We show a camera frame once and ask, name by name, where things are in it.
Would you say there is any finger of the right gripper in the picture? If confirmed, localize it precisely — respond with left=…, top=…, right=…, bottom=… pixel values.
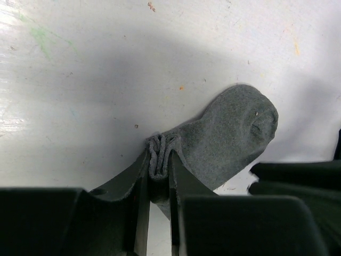
left=250, top=160, right=340, bottom=184
left=248, top=182, right=340, bottom=255

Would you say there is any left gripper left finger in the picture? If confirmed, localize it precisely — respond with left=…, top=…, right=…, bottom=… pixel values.
left=89, top=150, right=151, bottom=252

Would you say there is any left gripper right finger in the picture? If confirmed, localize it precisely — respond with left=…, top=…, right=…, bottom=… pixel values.
left=167, top=151, right=217, bottom=245

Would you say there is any grey sock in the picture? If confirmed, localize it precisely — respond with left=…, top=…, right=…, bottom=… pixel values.
left=146, top=84, right=278, bottom=219

